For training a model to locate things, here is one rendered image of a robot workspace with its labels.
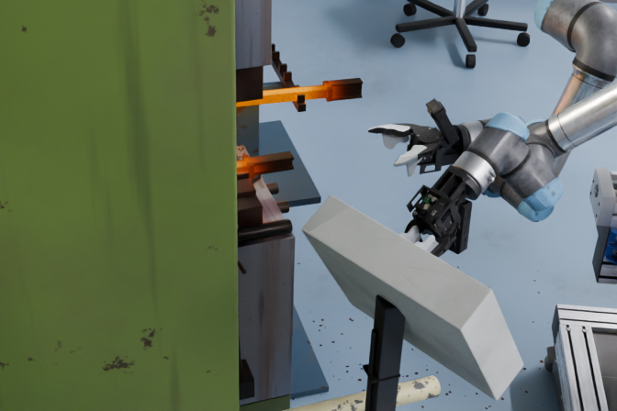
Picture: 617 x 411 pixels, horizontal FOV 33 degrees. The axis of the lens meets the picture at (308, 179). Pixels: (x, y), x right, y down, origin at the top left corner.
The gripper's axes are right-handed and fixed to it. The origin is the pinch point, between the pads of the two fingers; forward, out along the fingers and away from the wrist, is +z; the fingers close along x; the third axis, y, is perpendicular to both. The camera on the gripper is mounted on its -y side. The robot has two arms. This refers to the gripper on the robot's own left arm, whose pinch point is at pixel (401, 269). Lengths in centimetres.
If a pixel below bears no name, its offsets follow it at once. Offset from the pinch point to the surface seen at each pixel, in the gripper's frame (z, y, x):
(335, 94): -37, -29, -62
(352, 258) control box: 8.9, 22.5, 4.7
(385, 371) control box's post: 17.2, 1.6, 10.9
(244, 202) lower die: 5.0, -1.0, -38.7
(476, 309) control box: 5.5, 22.4, 26.9
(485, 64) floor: -165, -212, -157
